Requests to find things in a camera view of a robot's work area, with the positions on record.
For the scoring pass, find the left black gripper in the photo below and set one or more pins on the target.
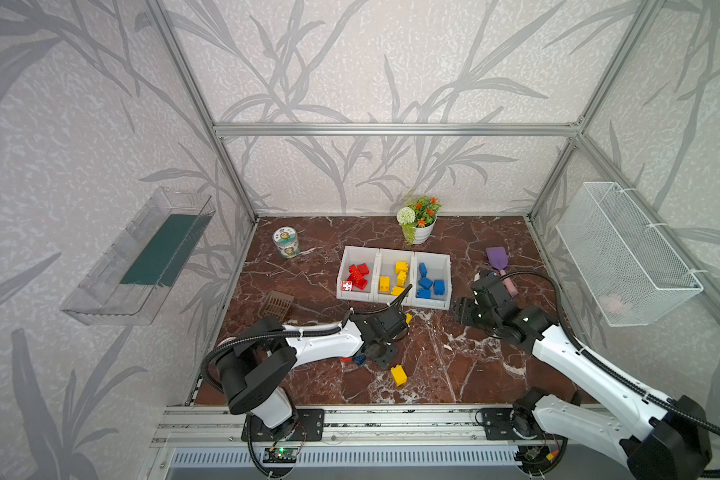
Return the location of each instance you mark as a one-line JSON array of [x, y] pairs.
[[387, 324]]

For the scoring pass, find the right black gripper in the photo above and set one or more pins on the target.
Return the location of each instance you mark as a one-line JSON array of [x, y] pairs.
[[472, 306]]

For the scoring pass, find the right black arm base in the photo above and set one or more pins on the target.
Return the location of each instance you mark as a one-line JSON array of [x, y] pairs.
[[515, 422]]

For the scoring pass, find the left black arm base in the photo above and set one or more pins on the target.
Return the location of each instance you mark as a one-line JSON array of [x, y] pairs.
[[306, 424]]

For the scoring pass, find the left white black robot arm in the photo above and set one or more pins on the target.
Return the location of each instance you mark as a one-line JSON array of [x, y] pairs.
[[249, 369]]

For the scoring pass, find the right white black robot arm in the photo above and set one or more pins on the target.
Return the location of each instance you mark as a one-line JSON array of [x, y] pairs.
[[645, 430]]

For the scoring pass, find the purple pink scoop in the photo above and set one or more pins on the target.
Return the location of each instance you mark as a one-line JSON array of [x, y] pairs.
[[498, 259]]

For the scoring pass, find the left white bin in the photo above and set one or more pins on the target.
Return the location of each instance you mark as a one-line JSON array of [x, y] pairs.
[[356, 255]]

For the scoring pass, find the white bin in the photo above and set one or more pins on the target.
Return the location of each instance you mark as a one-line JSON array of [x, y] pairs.
[[385, 266], [356, 255], [438, 268]]

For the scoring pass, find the middle white bin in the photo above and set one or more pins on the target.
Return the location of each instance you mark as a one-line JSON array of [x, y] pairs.
[[385, 266]]

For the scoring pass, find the right white bin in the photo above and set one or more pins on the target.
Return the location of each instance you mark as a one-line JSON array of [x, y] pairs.
[[438, 268]]

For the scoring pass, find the brown slotted scoop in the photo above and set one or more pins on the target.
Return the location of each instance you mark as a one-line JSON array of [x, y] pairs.
[[277, 304]]

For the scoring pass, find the white potted flower plant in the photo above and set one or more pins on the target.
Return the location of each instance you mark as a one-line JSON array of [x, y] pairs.
[[416, 218]]

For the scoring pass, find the pink item in basket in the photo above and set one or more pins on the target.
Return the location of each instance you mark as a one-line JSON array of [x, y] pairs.
[[612, 304]]

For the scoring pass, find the green circuit board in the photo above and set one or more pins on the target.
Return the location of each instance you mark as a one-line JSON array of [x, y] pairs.
[[280, 455]]

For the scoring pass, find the green mat in shelf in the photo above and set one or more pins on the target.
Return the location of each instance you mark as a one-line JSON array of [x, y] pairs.
[[155, 258]]

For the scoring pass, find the white wire mesh basket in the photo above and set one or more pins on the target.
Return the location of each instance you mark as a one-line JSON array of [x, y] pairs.
[[618, 250]]

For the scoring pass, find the aluminium front rail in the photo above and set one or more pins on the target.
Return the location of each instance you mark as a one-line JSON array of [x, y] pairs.
[[344, 425]]

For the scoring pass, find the clear plastic wall shelf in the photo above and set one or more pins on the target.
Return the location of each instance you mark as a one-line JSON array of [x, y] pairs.
[[100, 299]]

